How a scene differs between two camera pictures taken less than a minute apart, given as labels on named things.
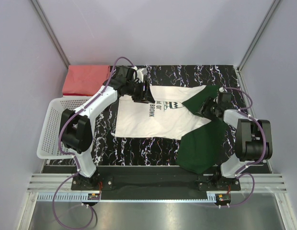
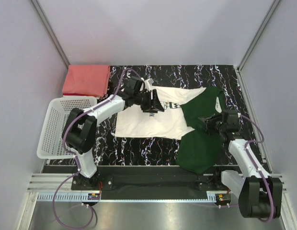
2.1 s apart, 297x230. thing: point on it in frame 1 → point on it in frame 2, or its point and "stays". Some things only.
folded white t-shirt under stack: (71, 96) stays
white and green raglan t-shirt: (176, 114) stays
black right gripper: (209, 102) → (210, 120)
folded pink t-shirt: (85, 80) stays
